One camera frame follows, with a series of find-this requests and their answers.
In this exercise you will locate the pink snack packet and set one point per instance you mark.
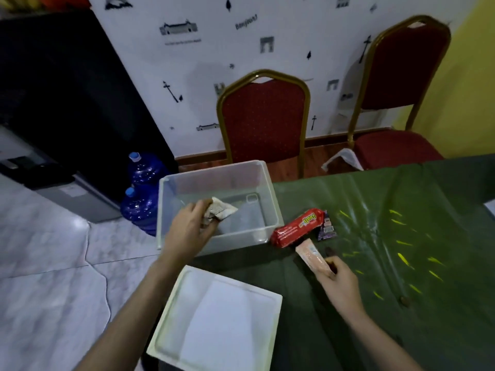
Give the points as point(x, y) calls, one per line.
point(311, 256)

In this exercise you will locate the clear plastic storage box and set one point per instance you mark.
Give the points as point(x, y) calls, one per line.
point(247, 216)

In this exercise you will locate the black cabinet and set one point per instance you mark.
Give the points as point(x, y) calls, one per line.
point(77, 92)

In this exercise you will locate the person's left forearm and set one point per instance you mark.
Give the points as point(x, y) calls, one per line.
point(131, 316)

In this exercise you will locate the person's right forearm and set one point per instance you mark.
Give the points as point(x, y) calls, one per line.
point(383, 343)

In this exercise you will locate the pale grey snack packet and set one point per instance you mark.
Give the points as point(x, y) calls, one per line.
point(220, 208)

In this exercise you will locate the white storage box lid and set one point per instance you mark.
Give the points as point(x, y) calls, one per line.
point(220, 324)

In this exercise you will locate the white plastic bag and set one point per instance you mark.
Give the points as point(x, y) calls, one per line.
point(344, 158)

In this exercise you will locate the person's left hand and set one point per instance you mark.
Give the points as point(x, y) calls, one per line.
point(185, 231)

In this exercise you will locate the blue water jug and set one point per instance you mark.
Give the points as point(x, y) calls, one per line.
point(139, 212)
point(149, 171)

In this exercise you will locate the white printed picture sheet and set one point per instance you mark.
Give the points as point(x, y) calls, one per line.
point(490, 207)

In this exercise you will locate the red gold-framed chair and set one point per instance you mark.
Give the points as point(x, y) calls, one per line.
point(267, 119)
point(402, 73)

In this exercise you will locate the red snack packet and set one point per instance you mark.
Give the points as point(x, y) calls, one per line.
point(296, 227)

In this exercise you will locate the purple snack packet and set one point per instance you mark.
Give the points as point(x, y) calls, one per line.
point(328, 226)

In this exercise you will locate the grey water dispenser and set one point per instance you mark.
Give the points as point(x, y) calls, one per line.
point(85, 204)

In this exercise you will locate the person's right hand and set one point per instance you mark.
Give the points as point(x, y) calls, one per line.
point(344, 285)

